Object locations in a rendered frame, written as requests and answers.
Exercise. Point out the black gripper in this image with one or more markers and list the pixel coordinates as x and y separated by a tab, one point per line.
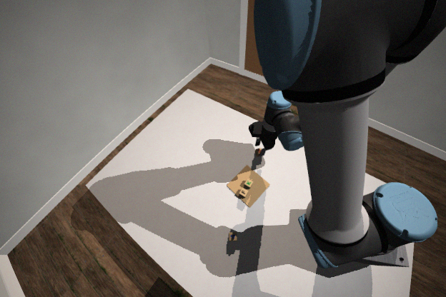
267	135

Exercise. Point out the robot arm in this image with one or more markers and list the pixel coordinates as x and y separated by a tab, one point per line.
322	54

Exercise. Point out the tan flat mat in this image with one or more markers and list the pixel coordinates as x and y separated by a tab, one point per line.
257	189

